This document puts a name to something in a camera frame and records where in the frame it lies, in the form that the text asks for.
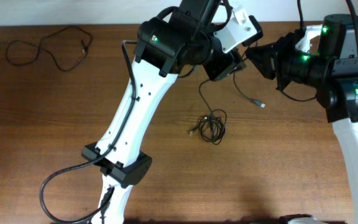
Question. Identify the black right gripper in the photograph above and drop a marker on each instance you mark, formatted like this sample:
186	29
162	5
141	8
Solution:
280	59

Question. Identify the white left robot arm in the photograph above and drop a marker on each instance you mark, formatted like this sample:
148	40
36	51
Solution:
178	36

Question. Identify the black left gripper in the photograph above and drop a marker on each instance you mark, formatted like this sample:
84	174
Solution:
224	65

